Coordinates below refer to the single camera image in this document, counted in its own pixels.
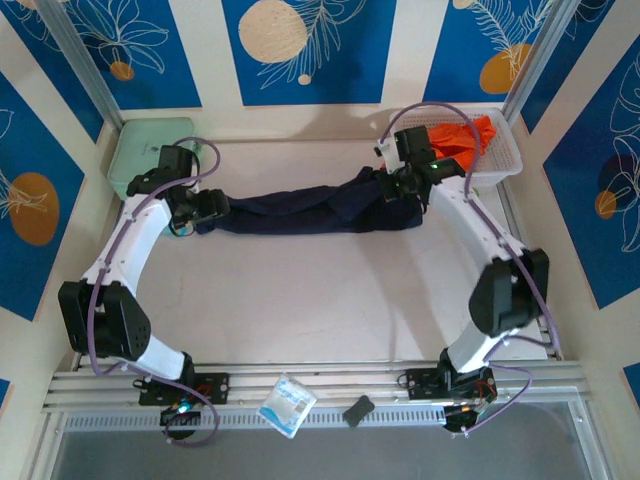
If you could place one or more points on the pale pink table mat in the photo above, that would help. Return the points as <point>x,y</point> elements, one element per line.
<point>300,300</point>

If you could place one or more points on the aluminium corner post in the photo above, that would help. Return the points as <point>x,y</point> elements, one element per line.
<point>80,55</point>
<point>535,55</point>

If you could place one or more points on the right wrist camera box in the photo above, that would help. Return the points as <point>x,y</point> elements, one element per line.
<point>390,155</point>

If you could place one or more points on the orange t-shirt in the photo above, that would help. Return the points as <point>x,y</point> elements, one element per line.
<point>450,137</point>

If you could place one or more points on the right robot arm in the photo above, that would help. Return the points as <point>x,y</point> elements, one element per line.
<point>470,225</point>

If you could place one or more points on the aluminium rail frame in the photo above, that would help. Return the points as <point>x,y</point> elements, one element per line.
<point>350,382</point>

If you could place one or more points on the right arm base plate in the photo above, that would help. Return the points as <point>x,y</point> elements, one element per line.
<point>422,385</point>

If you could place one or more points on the small black clip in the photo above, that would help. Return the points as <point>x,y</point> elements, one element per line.
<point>357,411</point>

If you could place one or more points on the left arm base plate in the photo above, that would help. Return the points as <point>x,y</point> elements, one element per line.
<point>215,387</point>

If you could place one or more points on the white plastic basket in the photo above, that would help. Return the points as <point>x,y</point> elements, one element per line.
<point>500,160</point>

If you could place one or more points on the mint green storage case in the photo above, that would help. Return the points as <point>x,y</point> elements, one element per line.
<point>135,140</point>

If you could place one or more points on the white blue plastic pouch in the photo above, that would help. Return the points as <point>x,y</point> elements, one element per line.
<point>287,405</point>

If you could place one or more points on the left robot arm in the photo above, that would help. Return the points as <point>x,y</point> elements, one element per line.
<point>130,240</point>

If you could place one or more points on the black controller board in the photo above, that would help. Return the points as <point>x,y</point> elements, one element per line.
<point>180,415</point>
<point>462,417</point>

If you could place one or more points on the navy blue t-shirt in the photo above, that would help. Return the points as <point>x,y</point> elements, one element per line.
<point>300,210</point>

